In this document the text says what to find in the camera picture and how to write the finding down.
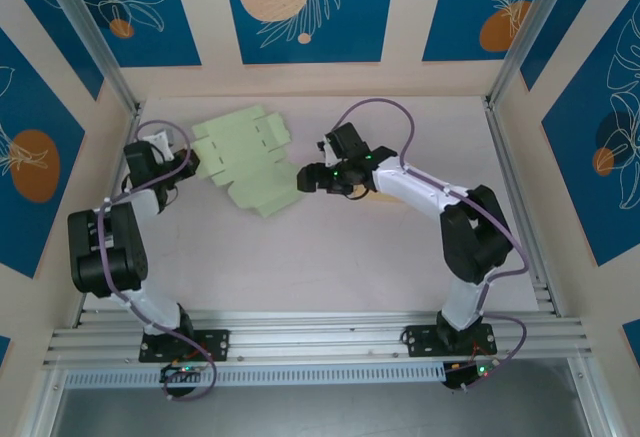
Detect grey slotted cable duct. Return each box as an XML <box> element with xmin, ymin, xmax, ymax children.
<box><xmin>63</xmin><ymin>361</ymin><xmax>447</xmax><ymax>390</ymax></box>

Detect aluminium mounting rails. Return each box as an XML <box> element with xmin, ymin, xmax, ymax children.
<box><xmin>42</xmin><ymin>309</ymin><xmax>596</xmax><ymax>369</ymax></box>

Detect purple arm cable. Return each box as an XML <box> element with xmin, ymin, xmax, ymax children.
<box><xmin>333</xmin><ymin>98</ymin><xmax>530</xmax><ymax>393</ymax></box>
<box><xmin>97</xmin><ymin>119</ymin><xmax>217</xmax><ymax>403</ymax></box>

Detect tan wooden block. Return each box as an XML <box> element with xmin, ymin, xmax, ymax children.
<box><xmin>349</xmin><ymin>182</ymin><xmax>404</xmax><ymax>204</ymax></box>

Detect grey metal sheet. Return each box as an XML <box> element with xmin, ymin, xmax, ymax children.
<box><xmin>49</xmin><ymin>359</ymin><xmax>591</xmax><ymax>437</ymax></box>

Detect aluminium table side rail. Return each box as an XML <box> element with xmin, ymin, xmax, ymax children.
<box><xmin>480</xmin><ymin>96</ymin><xmax>561</xmax><ymax>319</ymax></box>
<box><xmin>72</xmin><ymin>104</ymin><xmax>146</xmax><ymax>329</ymax></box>

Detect green paper box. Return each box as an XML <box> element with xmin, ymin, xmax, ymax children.
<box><xmin>191</xmin><ymin>104</ymin><xmax>307</xmax><ymax>219</ymax></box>

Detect aluminium frame bar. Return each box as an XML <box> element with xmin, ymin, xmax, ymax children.
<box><xmin>14</xmin><ymin>366</ymin><xmax>69</xmax><ymax>437</ymax></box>
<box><xmin>567</xmin><ymin>356</ymin><xmax>619</xmax><ymax>437</ymax></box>

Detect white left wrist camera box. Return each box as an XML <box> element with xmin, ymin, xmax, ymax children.
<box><xmin>143</xmin><ymin>129</ymin><xmax>177</xmax><ymax>159</ymax></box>

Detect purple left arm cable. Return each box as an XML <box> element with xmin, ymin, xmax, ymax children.
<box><xmin>97</xmin><ymin>119</ymin><xmax>217</xmax><ymax>403</ymax></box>

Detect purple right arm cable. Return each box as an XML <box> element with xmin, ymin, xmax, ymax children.
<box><xmin>333</xmin><ymin>98</ymin><xmax>530</xmax><ymax>393</ymax></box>

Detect aluminium corner post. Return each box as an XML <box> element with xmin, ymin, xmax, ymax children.
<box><xmin>485</xmin><ymin>0</ymin><xmax>587</xmax><ymax>110</ymax></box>
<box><xmin>35</xmin><ymin>0</ymin><xmax>143</xmax><ymax>117</ymax></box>

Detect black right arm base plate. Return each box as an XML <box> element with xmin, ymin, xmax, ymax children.
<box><xmin>401</xmin><ymin>323</ymin><xmax>499</xmax><ymax>359</ymax></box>

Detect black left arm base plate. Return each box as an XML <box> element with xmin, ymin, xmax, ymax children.
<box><xmin>138</xmin><ymin>328</ymin><xmax>232</xmax><ymax>364</ymax></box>

